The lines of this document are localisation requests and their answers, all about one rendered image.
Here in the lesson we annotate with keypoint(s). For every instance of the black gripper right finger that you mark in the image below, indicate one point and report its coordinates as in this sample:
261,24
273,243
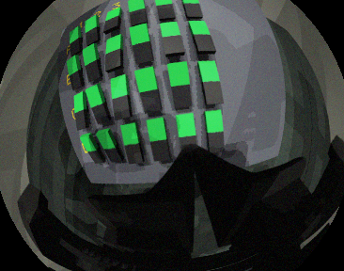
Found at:
230,192

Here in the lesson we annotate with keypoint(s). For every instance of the grey switch panel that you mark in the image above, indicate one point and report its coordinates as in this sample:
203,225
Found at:
138,79

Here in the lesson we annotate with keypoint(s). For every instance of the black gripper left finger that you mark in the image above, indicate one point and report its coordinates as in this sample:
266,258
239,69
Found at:
168,206

